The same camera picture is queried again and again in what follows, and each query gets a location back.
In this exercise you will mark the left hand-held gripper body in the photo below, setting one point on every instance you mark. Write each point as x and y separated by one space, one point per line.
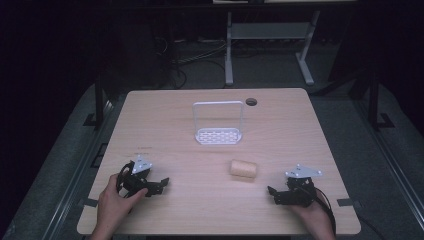
139 165

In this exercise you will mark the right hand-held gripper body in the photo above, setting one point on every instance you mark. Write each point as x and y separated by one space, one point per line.
300 191

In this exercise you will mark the person's right hand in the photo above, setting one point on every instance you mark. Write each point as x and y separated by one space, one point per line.
313 216

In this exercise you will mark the person's left hand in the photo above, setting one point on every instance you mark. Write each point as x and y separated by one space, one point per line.
111 203

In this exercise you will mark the beige bread roll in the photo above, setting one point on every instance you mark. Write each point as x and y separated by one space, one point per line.
243 168

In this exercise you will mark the grey tape strip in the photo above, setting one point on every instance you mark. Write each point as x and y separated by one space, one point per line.
89 202
346 202

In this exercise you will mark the dark round table grommet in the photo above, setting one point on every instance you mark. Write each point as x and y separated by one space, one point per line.
251 102

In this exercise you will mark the white metal stand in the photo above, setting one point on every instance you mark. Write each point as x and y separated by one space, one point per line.
266 30

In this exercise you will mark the black metal stand post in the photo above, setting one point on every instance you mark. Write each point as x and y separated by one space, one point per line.
98 103
374 103

